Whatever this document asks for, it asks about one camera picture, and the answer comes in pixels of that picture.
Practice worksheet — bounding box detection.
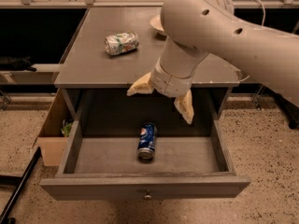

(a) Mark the white cable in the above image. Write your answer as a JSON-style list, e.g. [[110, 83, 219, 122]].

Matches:
[[238, 0, 266, 83]]

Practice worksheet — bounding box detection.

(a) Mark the white paper bowl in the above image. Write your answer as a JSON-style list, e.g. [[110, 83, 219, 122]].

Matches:
[[149, 15, 166, 36]]

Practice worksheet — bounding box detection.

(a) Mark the black metal stand leg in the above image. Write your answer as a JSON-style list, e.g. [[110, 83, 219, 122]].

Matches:
[[0, 148, 41, 224]]

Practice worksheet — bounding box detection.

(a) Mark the grey open drawer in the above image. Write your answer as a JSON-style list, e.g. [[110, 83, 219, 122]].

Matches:
[[39, 89, 251, 202]]

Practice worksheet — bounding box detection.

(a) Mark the black object on rail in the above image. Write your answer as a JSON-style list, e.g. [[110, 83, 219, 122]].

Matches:
[[0, 56, 36, 72]]

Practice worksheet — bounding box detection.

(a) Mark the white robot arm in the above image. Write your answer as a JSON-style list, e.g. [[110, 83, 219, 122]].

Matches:
[[127, 0, 299, 123]]

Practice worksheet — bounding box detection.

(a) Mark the blue pepsi can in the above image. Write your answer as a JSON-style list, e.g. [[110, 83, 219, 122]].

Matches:
[[137, 122, 157, 160]]

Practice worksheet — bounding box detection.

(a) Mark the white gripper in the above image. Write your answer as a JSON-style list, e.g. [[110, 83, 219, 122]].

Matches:
[[127, 57, 195, 124]]

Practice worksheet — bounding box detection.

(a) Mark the grey wooden cabinet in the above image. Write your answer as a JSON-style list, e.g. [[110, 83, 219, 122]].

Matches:
[[53, 6, 240, 120]]

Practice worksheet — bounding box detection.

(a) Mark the metal drawer knob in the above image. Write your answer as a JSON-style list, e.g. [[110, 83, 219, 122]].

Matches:
[[143, 189, 152, 201]]

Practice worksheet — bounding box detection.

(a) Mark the brown cardboard box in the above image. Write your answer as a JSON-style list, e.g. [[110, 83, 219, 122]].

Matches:
[[36, 89, 74, 167]]

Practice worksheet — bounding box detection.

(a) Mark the green snack bag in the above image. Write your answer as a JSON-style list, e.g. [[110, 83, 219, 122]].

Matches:
[[61, 119, 73, 137]]

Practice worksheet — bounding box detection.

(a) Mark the green and white soda can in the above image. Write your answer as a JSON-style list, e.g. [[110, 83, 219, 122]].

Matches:
[[105, 32, 139, 56]]

